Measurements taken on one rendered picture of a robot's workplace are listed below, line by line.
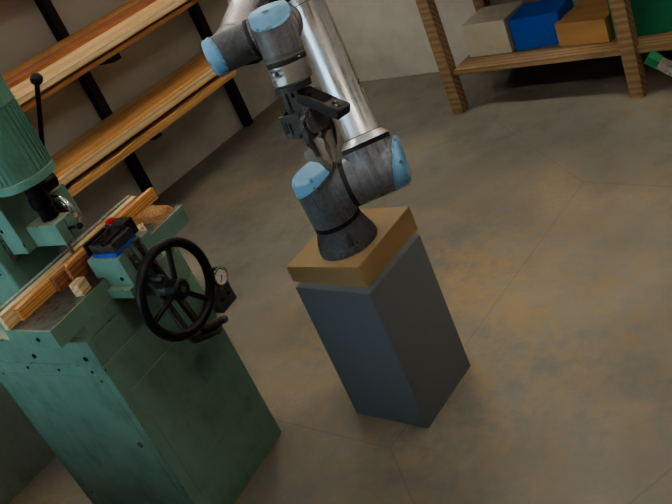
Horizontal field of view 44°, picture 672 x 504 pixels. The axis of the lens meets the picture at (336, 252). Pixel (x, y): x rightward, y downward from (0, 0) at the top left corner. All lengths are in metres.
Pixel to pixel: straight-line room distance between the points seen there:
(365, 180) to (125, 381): 0.89
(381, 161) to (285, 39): 0.70
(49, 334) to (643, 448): 1.63
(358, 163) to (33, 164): 0.89
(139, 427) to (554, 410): 1.24
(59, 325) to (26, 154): 0.47
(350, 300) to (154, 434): 0.70
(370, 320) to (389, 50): 3.41
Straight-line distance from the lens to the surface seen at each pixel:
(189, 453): 2.65
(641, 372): 2.70
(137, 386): 2.48
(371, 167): 2.37
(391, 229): 2.51
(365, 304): 2.44
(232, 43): 1.92
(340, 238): 2.45
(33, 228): 2.53
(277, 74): 1.80
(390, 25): 5.58
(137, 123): 4.89
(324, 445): 2.84
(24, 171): 2.37
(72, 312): 2.33
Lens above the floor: 1.80
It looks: 28 degrees down
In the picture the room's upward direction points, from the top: 24 degrees counter-clockwise
